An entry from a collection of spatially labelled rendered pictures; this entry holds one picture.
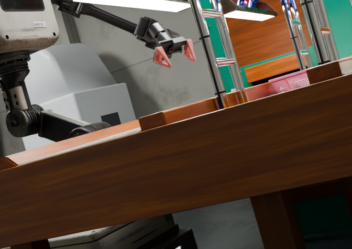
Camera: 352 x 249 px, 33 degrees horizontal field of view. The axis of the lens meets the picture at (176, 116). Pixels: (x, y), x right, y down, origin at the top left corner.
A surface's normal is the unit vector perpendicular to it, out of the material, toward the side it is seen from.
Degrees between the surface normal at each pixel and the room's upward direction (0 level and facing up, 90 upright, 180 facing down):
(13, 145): 90
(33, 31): 90
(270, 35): 90
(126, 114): 90
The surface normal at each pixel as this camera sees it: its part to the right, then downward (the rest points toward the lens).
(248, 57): -0.39, 0.12
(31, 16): 0.80, -0.23
